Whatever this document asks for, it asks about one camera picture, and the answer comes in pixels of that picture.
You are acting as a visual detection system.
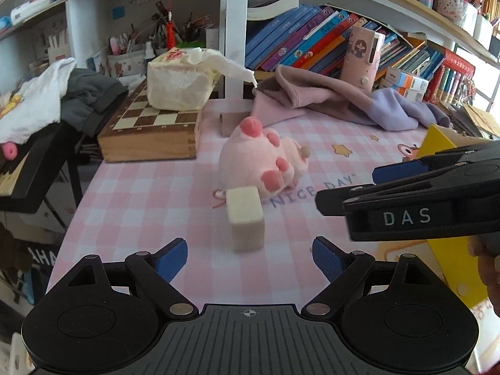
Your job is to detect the pink purple cloth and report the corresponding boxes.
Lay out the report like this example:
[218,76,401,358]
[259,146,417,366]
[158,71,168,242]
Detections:
[251,65,450,131]

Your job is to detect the pink checkered tablecloth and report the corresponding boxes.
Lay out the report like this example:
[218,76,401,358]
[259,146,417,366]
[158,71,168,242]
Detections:
[52,100,437,306]

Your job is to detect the yellow cardboard box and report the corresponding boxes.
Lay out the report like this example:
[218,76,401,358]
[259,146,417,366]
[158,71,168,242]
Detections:
[418,124,487,308]

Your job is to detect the pink plush paw toy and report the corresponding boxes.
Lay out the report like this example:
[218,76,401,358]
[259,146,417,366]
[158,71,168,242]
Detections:
[218,116,310,200]

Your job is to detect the white bookshelf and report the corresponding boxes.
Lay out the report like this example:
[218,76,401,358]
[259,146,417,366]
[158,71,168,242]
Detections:
[0,0,500,107]

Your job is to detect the beige foam block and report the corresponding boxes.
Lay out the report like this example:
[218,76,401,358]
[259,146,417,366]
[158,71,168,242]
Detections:
[225,186,265,252]

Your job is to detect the tissue pack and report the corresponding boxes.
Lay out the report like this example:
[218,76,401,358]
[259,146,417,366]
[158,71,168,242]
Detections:
[147,47,257,112]

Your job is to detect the pink cylindrical device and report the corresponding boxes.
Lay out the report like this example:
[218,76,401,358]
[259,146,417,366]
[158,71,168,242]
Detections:
[340,27,386,92]

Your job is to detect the person right hand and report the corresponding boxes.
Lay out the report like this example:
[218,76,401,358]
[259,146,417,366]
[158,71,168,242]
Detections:
[468,236,500,317]

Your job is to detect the pile of clothes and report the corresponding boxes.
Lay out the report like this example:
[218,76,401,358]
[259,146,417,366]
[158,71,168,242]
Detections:
[1,57,129,146]

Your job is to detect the orange white medicine boxes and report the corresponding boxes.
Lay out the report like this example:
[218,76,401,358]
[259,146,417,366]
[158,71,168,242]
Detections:
[379,67,429,102]

